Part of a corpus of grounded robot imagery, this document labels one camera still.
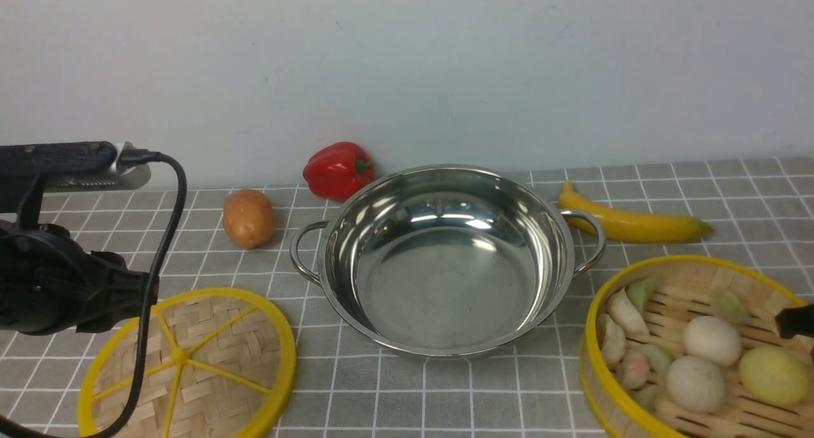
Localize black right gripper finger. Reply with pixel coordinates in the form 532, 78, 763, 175
775, 304, 814, 339

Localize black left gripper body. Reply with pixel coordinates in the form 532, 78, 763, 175
1, 221, 159, 336

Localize yellow rimmed bamboo steamer basket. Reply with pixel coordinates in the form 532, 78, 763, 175
579, 256, 813, 437

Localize yellow rimmed bamboo steamer lid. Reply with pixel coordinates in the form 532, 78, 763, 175
118, 287, 297, 437

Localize stainless steel pot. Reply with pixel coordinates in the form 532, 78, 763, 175
289, 165, 607, 359

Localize yellow steamed bun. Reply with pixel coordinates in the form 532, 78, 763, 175
738, 347, 810, 407

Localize pale green dumpling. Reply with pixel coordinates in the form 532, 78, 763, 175
710, 289, 751, 325

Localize white pleated steamed bun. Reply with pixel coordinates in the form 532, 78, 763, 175
664, 356, 727, 414

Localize light green dumpling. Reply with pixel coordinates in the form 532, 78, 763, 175
636, 343, 673, 377

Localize small green dumpling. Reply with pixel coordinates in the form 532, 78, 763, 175
633, 384, 662, 413

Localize pink dumpling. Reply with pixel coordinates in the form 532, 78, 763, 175
616, 350, 649, 390

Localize white dumpling at rim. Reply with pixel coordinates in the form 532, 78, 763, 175
598, 313, 627, 367

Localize yellow banana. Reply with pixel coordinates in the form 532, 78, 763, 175
558, 181, 714, 245

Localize red bell pepper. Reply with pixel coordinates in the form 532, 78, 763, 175
302, 142, 375, 202

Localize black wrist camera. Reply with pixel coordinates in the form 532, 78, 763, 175
1, 140, 159, 213

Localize black camera cable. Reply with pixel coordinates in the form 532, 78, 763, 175
0, 150, 188, 438

